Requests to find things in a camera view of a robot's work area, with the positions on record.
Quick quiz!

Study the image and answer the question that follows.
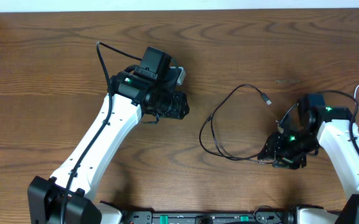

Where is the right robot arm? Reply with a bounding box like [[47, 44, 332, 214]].
[[258, 93, 359, 223]]

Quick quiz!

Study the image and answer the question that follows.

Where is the black USB-A cable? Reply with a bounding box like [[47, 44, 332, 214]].
[[198, 83, 273, 165]]

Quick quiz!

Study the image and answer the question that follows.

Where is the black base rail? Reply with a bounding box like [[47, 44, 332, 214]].
[[119, 209, 288, 224]]

